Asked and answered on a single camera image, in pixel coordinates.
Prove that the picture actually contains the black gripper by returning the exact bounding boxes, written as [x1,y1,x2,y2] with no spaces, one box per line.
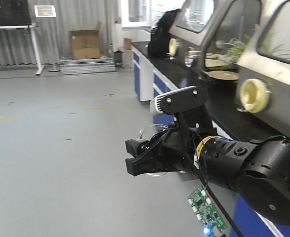
[125,108,218,176]

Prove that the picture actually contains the clear glass beaker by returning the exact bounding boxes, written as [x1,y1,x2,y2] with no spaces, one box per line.
[138,124,168,178]

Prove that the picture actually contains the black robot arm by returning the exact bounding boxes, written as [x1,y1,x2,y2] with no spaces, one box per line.
[125,106,290,226]

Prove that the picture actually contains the blue white lab cabinets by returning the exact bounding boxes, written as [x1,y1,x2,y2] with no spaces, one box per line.
[132,42,281,237]

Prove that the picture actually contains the small open cardboard box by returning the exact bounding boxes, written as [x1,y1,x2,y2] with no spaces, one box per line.
[114,38,133,69]

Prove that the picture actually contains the green circuit board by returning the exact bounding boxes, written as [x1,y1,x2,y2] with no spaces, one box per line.
[188,186,228,237]

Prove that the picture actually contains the metal floor grating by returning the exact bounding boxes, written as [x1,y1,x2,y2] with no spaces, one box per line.
[59,53,116,75]

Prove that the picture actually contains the black bag on counter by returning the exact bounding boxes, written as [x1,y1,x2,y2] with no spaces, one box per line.
[148,8,181,58]

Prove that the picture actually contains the brown cardboard box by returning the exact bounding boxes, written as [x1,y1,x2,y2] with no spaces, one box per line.
[70,21,102,59]

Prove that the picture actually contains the steel glove box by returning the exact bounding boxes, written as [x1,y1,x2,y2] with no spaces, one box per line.
[170,0,290,137]

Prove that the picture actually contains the white sign on stand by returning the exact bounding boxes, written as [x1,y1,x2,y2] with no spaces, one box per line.
[34,4,60,73]

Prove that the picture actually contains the grey curtain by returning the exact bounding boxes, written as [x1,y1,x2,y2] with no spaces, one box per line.
[0,0,113,66]

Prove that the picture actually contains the black cable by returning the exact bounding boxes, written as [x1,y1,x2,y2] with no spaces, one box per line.
[176,116,246,237]

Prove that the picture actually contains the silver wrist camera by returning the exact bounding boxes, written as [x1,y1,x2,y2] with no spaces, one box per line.
[150,86,208,117]

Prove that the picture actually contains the white desk frame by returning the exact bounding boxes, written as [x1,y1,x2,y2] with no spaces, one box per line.
[0,23,44,76]

